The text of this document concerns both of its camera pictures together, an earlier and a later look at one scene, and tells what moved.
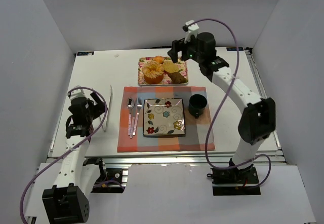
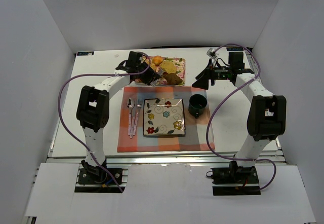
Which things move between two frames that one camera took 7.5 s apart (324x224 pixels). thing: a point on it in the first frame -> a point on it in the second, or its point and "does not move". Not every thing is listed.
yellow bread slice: (170, 67) does not move
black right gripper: (179, 47) -> (210, 74)
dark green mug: (197, 104) does not move
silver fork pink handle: (139, 105) does not move
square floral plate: (163, 117) does not move
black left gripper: (92, 105) -> (152, 73)
